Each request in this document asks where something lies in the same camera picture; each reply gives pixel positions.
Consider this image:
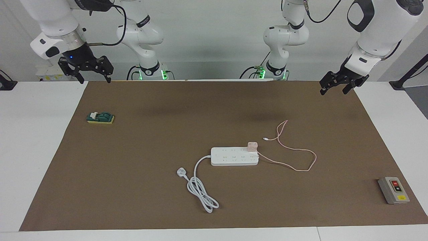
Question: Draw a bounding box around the brown table mat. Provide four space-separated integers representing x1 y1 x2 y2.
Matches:
19 80 428 231

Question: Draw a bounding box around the pink charging cable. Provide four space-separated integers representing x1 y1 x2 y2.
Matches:
257 120 317 172

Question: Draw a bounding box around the grey push-button switch box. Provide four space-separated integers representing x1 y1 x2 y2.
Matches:
378 176 410 205

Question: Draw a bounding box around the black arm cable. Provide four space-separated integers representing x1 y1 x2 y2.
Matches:
85 0 128 47
303 0 342 24

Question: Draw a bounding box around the white power cord with plug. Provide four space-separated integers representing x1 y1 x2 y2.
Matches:
177 155 220 213

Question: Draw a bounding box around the black base cable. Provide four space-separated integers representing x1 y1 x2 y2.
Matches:
126 65 141 81
239 65 264 80

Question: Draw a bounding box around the white power strip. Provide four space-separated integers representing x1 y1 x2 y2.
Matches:
211 147 260 166

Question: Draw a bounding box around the black stand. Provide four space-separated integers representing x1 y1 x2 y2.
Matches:
390 54 428 90

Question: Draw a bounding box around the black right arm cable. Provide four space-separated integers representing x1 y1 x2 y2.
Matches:
85 0 128 47

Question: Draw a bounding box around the green circuit board part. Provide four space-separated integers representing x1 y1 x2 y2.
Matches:
86 111 115 125

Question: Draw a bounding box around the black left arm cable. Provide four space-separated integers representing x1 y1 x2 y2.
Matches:
303 0 342 24

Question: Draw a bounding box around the black table clamp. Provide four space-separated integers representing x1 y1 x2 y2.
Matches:
0 70 18 91

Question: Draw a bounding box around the white box with yellow labels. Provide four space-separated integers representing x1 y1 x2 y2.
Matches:
36 65 72 82

